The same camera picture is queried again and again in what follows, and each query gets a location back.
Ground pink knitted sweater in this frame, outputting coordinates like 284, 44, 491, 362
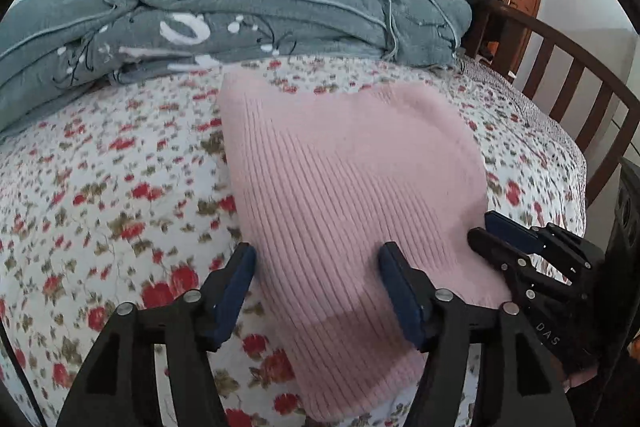
218, 69, 516, 423

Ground wooden bed footboard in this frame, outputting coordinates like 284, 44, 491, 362
462, 0, 640, 208

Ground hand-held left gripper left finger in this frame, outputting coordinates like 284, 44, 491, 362
56, 242, 258, 427

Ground floral bed sheet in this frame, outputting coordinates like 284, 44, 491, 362
0, 54, 588, 427

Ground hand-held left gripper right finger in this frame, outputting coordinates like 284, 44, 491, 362
377, 242, 583, 427

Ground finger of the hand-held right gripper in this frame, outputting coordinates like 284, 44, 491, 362
484, 210, 548, 255
467, 228, 533, 280

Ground grey printed blanket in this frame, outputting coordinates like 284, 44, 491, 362
0, 0, 473, 140

